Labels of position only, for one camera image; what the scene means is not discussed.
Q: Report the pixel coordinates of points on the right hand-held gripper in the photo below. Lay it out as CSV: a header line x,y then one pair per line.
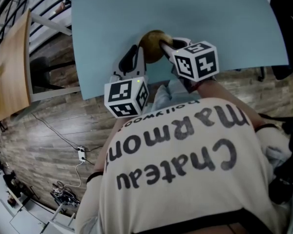
x,y
200,62

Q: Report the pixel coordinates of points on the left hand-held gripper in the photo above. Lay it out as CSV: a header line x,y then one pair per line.
x,y
119,94

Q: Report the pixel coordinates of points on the yellow sponge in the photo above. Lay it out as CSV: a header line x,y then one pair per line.
x,y
167,39

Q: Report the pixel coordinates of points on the brown wooden bowl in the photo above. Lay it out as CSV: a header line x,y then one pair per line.
x,y
150,45

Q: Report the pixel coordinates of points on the light blue jeans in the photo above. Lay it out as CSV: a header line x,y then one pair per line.
x,y
166,94

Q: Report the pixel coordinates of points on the white power strip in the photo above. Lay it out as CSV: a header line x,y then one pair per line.
x,y
81,153

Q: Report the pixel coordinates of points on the white printed t-shirt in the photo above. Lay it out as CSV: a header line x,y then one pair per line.
x,y
185,169

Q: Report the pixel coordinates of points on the wooden table with white legs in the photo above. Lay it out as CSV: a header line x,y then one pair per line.
x,y
12,69

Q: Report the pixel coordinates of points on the white metal frame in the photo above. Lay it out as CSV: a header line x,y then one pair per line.
x,y
61,216

